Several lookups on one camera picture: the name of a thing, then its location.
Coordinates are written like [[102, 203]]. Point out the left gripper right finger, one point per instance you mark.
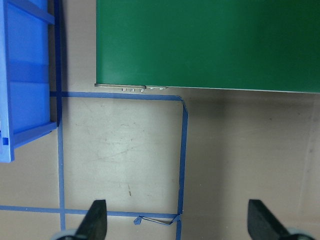
[[262, 224]]

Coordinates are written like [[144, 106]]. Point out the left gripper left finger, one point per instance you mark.
[[94, 225]]

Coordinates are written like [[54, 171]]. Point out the blue bin with buttons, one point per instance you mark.
[[24, 74]]

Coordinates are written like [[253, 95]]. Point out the green conveyor belt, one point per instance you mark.
[[260, 45]]

